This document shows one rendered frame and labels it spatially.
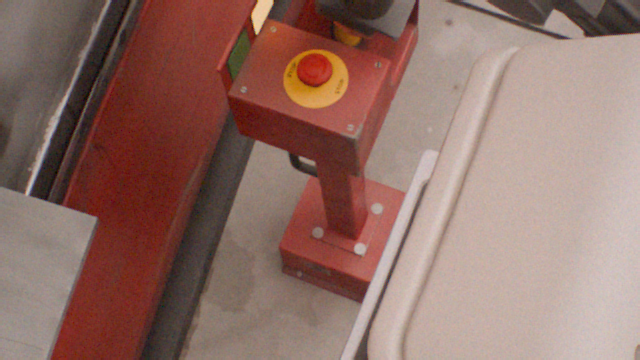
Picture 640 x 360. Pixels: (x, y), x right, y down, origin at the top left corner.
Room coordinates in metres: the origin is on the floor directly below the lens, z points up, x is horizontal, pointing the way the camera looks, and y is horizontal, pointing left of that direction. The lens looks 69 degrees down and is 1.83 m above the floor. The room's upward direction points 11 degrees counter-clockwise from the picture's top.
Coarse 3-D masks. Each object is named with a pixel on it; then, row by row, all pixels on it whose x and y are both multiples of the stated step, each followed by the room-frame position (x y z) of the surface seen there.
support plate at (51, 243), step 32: (0, 192) 0.36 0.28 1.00; (0, 224) 0.32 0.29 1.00; (32, 224) 0.32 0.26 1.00; (64, 224) 0.31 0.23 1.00; (96, 224) 0.31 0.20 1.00; (0, 256) 0.30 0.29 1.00; (32, 256) 0.29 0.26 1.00; (64, 256) 0.28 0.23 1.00; (0, 288) 0.27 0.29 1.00; (32, 288) 0.26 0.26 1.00; (64, 288) 0.26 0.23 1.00; (0, 320) 0.24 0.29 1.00; (32, 320) 0.23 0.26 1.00; (0, 352) 0.21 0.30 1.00; (32, 352) 0.20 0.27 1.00
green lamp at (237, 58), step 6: (246, 36) 0.56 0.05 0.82; (240, 42) 0.55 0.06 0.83; (246, 42) 0.56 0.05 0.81; (240, 48) 0.55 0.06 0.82; (246, 48) 0.55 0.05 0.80; (234, 54) 0.54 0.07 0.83; (240, 54) 0.54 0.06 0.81; (246, 54) 0.55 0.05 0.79; (234, 60) 0.53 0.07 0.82; (240, 60) 0.54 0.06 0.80; (234, 66) 0.53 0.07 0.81; (240, 66) 0.54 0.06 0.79; (234, 72) 0.53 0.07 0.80; (234, 78) 0.53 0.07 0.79
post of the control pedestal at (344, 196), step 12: (324, 168) 0.54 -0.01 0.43; (324, 180) 0.54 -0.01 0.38; (336, 180) 0.53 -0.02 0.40; (348, 180) 0.52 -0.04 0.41; (360, 180) 0.55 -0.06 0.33; (324, 192) 0.54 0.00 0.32; (336, 192) 0.53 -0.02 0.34; (348, 192) 0.52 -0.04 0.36; (360, 192) 0.55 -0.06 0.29; (324, 204) 0.55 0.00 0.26; (336, 204) 0.53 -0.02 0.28; (348, 204) 0.52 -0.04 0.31; (360, 204) 0.54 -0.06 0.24; (336, 216) 0.54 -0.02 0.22; (348, 216) 0.52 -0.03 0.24; (360, 216) 0.54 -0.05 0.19; (336, 228) 0.54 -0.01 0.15; (348, 228) 0.53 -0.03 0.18
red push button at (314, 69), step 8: (304, 56) 0.53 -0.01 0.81; (312, 56) 0.52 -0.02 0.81; (320, 56) 0.52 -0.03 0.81; (304, 64) 0.52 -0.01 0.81; (312, 64) 0.51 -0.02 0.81; (320, 64) 0.51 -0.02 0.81; (328, 64) 0.51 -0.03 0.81; (304, 72) 0.51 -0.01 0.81; (312, 72) 0.51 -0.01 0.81; (320, 72) 0.50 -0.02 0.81; (328, 72) 0.50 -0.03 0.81; (304, 80) 0.50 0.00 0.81; (312, 80) 0.50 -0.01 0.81; (320, 80) 0.50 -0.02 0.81; (328, 80) 0.50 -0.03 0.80
